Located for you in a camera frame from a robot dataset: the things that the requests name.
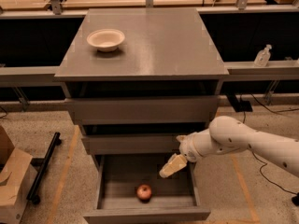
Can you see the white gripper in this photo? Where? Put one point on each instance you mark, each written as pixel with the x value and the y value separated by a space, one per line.
pixel 189 147

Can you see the red apple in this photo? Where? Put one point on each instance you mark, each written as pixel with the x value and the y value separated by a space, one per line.
pixel 144 193

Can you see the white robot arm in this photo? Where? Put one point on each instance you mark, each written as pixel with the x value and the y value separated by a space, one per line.
pixel 228 135

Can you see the grey open bottom drawer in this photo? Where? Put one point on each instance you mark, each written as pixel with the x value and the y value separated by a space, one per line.
pixel 173 199

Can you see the grey middle drawer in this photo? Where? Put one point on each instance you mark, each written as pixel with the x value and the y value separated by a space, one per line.
pixel 130 144

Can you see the grey top drawer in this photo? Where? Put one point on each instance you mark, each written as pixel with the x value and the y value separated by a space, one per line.
pixel 142 110

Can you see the grey drawer cabinet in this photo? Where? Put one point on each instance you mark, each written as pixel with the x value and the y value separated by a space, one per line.
pixel 137 89

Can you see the black power brick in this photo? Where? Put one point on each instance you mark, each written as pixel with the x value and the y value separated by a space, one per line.
pixel 238 104

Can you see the clear pump bottle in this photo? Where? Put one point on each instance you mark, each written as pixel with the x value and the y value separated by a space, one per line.
pixel 263 56

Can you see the black metal bar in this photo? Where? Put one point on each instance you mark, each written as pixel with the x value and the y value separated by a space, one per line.
pixel 41 165

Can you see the brown cardboard box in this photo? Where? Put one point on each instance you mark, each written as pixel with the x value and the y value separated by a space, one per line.
pixel 16 178

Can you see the grey metal rail frame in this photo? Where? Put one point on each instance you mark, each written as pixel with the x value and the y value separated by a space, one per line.
pixel 28 75

